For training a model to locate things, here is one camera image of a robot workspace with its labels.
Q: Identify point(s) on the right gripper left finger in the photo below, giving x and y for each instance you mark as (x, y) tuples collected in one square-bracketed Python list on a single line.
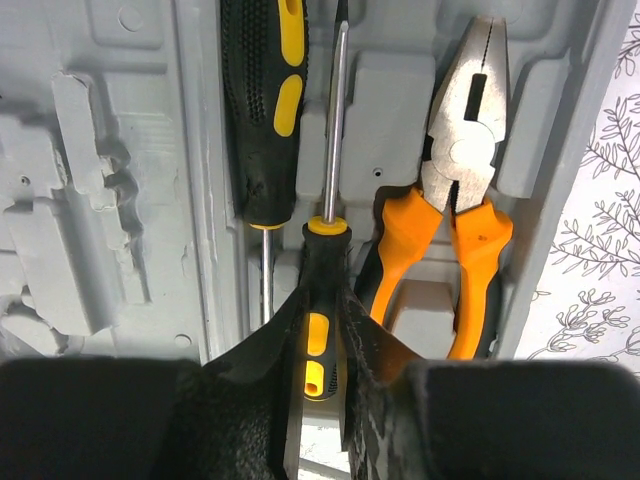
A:
[(236, 417)]

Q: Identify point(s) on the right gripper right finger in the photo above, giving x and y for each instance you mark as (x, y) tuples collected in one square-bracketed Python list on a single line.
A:
[(406, 417)]

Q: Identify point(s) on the grey plastic tool case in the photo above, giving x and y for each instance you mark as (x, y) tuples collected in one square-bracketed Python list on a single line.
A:
[(118, 231)]

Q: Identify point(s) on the orange handled pliers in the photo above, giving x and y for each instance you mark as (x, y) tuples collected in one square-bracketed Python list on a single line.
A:
[(466, 123)]

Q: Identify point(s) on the black yellow phillips screwdriver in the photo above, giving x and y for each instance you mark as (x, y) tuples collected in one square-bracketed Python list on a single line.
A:
[(265, 48)]

